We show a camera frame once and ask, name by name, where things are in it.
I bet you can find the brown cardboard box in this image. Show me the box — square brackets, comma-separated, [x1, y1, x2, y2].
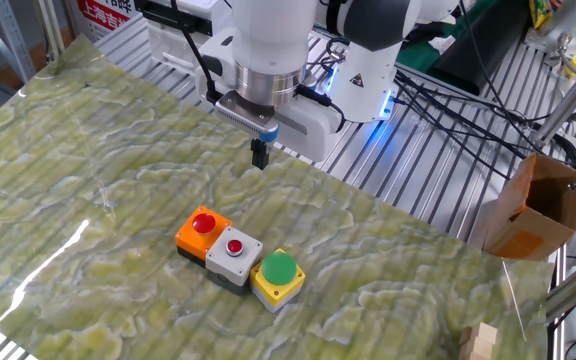
[482, 152, 576, 262]

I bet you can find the dark green cutting mat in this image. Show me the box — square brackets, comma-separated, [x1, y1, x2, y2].
[397, 0, 499, 74]

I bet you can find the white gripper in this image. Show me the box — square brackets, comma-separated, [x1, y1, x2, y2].
[195, 29, 345, 172]

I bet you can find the silver depth camera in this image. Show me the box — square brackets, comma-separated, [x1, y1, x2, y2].
[214, 91, 280, 145]

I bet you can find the white plastic storage box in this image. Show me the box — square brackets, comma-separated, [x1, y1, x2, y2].
[135, 0, 237, 81]

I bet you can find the grey perforated shelf post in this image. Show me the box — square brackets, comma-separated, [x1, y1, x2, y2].
[0, 0, 37, 84]

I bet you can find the white metal pole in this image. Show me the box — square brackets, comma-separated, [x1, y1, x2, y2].
[35, 0, 67, 61]

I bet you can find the yellow green snack packet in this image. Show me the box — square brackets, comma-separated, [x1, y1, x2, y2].
[527, 0, 555, 29]

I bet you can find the red white printed sign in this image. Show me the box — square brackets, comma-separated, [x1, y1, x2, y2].
[75, 0, 137, 44]

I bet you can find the green marble pattern mat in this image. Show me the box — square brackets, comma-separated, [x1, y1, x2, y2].
[0, 33, 555, 360]

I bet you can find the black flat bag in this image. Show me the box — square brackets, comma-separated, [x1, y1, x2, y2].
[425, 0, 532, 96]

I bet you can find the white paper scrap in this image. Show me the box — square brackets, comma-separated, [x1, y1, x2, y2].
[427, 34, 457, 55]

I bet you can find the thin white wire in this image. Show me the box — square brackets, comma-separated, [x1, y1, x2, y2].
[500, 259, 528, 344]

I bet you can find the long black camera cable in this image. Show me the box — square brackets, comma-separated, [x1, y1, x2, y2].
[169, 0, 225, 106]

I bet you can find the yellow box green button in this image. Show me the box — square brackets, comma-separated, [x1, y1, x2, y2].
[249, 248, 307, 314]

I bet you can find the grey box small red button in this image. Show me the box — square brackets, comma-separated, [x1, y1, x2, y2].
[204, 225, 264, 296]

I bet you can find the orange box red mushroom button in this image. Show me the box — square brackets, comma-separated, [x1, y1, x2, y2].
[174, 205, 233, 269]

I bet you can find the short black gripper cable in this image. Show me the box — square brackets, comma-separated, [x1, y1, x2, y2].
[295, 83, 345, 134]

